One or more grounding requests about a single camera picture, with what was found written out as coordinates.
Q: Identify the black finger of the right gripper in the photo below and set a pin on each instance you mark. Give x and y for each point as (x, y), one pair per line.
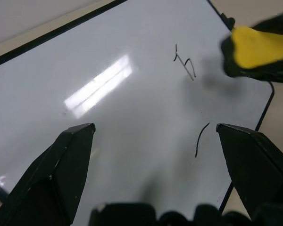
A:
(276, 73)
(278, 23)

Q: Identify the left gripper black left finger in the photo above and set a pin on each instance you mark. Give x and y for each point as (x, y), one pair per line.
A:
(49, 179)

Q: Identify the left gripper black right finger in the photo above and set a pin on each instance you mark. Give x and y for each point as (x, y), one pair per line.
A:
(257, 164)

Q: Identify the yellow eraser with black felt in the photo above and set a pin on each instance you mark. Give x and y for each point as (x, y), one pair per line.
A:
(254, 47)

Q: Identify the white whiteboard with black frame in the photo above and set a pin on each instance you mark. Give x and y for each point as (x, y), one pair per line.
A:
(132, 82)

